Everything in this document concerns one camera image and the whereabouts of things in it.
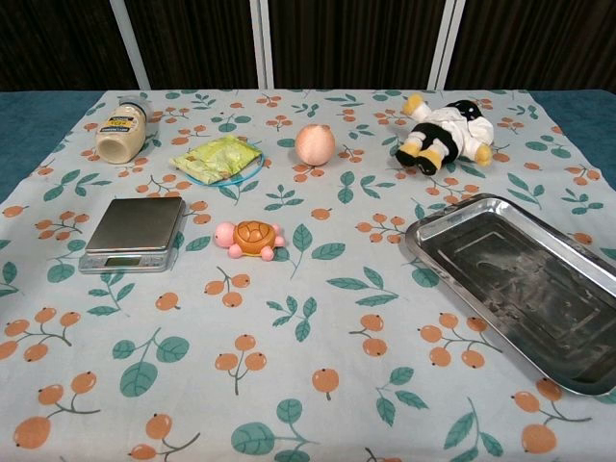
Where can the pink turtle toy orange shell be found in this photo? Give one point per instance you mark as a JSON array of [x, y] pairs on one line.
[[252, 236]]

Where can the small digital scale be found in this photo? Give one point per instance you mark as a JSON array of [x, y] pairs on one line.
[[135, 221]]

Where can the peach-coloured ball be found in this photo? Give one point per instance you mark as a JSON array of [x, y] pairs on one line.
[[315, 145]]

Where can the floral fruit print tablecloth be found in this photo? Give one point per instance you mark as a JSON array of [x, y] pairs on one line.
[[308, 337]]

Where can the yellow-green snack packet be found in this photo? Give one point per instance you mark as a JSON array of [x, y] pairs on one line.
[[216, 159]]

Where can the black white penguin plush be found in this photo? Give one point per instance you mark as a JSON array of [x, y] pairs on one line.
[[447, 132]]

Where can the cream mayonnaise squeeze bottle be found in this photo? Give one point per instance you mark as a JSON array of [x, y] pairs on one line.
[[120, 137]]

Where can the stainless steel rectangular tray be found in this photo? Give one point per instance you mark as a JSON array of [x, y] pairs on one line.
[[524, 284]]

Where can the dark folding screen white frame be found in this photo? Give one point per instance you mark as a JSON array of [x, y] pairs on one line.
[[337, 43]]

